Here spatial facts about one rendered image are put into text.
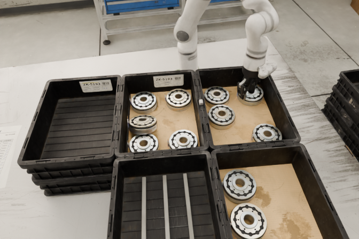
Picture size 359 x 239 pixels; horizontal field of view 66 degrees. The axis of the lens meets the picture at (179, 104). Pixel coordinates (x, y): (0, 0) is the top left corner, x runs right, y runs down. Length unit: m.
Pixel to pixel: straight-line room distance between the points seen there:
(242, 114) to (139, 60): 0.73
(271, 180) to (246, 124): 0.24
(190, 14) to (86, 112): 0.58
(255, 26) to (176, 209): 0.61
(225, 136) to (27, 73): 1.14
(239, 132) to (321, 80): 1.79
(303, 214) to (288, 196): 0.06
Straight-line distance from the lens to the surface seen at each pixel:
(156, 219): 0.89
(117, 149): 0.91
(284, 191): 0.97
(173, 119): 1.09
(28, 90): 1.61
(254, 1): 0.95
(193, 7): 1.14
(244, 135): 1.06
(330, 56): 3.10
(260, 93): 1.19
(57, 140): 1.14
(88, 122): 1.15
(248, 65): 1.02
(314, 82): 2.72
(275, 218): 0.93
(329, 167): 1.24
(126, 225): 0.90
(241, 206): 0.88
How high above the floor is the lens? 1.66
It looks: 47 degrees down
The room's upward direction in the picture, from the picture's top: 2 degrees counter-clockwise
